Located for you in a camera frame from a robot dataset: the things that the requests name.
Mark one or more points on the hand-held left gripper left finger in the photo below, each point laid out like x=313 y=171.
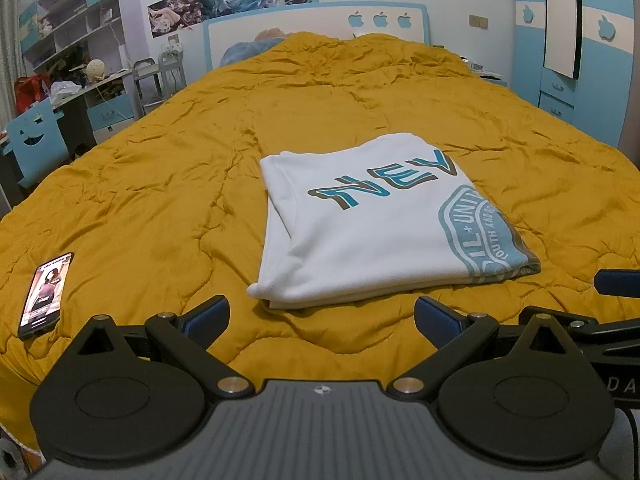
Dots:
x=206 y=317

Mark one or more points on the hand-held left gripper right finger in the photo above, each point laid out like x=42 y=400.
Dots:
x=436 y=317

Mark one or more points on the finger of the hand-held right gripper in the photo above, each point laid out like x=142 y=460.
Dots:
x=605 y=329
x=620 y=281

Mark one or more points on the white printed t-shirt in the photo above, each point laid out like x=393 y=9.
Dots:
x=375 y=240

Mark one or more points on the mustard yellow quilted blanket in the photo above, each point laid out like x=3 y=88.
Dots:
x=150 y=185

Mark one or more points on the black smartphone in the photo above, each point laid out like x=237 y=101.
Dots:
x=45 y=295

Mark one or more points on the blue and white wardrobe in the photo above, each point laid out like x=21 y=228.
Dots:
x=600 y=70

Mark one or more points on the blue and white desk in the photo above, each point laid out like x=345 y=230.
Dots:
x=107 y=110

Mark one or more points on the bedside table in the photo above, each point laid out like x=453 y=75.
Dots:
x=489 y=76

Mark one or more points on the blue smiley face chair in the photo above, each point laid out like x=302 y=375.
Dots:
x=35 y=135

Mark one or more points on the grey metal rack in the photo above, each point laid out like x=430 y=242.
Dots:
x=167 y=67

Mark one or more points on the blue pillow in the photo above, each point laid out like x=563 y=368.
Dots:
x=240 y=52

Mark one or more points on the tall wardrobe mirror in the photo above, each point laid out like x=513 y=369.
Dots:
x=562 y=20

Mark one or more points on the white plastic bag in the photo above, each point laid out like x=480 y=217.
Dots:
x=64 y=89

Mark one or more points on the round white lamp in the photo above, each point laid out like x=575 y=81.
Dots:
x=96 y=70

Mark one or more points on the red bag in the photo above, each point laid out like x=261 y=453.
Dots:
x=30 y=91

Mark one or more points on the white and blue headboard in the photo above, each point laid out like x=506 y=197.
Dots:
x=300 y=20

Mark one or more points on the blue and white bookshelf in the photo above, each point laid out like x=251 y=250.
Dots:
x=75 y=20

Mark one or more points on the white wall socket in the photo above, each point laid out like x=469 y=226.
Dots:
x=172 y=44

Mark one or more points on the beige wall socket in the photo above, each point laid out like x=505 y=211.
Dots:
x=478 y=21

